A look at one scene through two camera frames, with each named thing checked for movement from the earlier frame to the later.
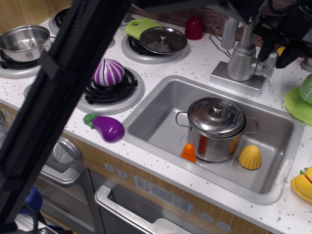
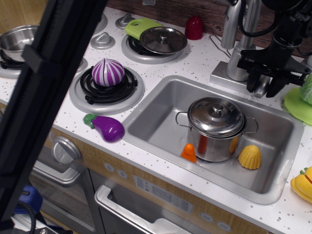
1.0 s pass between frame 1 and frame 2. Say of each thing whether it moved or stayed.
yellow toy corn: stayed
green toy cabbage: stayed
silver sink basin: stayed
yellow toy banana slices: stayed
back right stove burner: stayed
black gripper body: moved
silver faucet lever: moved
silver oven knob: stayed
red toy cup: stayed
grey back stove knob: stayed
